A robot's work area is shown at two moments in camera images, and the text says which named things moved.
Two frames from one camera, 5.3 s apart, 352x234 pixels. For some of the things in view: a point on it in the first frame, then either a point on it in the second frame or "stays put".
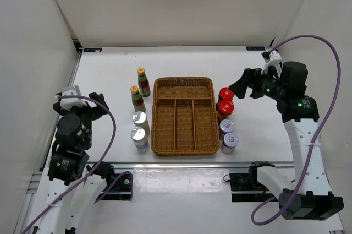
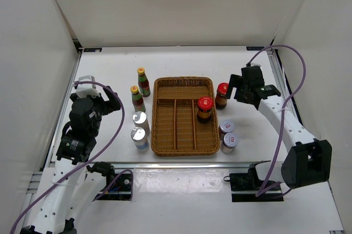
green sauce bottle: x=137 y=99 stays put
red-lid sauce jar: x=224 y=109 -> x=205 y=104
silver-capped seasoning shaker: x=139 y=119 stays put
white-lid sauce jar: x=226 y=126 stays put
